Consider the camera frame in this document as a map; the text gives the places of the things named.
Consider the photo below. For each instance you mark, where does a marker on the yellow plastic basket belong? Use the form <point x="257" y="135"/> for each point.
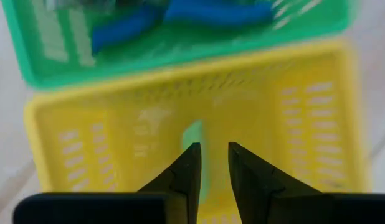
<point x="242" y="102"/>

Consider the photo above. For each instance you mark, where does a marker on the green plastic basket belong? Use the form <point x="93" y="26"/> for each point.
<point x="180" y="53"/>

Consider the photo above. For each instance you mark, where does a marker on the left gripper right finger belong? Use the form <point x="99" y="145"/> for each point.
<point x="261" y="193"/>

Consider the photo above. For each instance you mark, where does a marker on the green eraser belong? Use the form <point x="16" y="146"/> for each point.
<point x="192" y="133"/>

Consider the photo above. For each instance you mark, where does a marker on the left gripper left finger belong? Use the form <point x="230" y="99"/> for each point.
<point x="180" y="186"/>

